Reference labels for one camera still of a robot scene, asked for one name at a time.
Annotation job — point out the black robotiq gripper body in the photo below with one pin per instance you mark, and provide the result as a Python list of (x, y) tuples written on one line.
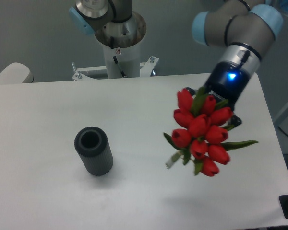
[(227, 81)]

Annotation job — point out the red tulip bouquet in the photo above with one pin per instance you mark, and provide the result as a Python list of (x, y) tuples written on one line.
[(203, 133)]

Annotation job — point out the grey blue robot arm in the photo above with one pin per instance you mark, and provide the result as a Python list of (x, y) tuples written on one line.
[(246, 28)]

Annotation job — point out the dark grey ribbed vase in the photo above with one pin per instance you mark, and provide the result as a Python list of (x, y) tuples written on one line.
[(91, 144)]

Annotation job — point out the white chair armrest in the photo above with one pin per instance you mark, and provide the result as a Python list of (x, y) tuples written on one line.
[(16, 73)]

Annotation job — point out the white pedestal base bracket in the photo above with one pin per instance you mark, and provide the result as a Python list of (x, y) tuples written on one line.
[(115, 70)]

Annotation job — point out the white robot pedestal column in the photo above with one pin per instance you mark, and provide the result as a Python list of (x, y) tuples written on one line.
[(121, 41)]

